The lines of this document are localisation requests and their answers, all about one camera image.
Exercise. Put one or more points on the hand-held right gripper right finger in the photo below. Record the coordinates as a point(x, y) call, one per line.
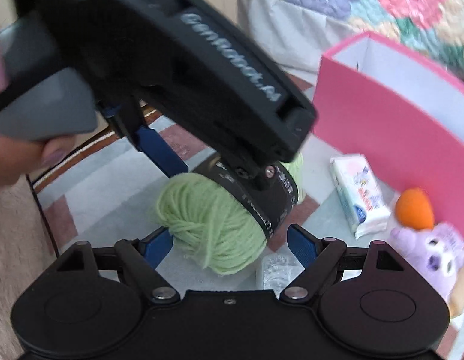
point(302, 247)

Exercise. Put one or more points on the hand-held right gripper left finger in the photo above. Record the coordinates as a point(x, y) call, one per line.
point(159, 247)

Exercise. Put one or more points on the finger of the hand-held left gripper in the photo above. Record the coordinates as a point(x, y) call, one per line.
point(160, 153)
point(254, 174)

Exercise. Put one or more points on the frosted foundation bottle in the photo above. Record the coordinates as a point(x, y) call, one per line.
point(273, 272)

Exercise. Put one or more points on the green yarn ball black label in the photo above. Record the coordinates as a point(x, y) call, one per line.
point(202, 213)

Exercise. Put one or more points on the white tissue packet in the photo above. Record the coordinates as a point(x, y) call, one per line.
point(359, 195)

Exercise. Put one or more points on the pink cardboard box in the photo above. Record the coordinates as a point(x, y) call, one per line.
point(385, 120)

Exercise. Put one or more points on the person's left hand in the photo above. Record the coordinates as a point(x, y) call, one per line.
point(14, 157)

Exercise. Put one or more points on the checkered rug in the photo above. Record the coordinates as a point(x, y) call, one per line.
point(85, 195)

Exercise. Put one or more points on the orange makeup sponge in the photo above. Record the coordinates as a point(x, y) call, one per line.
point(414, 210)

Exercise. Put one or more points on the purple plush toy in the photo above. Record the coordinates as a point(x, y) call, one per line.
point(431, 247)

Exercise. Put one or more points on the floral quilt bedspread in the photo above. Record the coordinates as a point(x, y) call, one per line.
point(292, 33)

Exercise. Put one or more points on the beige fuzzy mat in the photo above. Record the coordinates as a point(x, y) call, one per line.
point(14, 251)

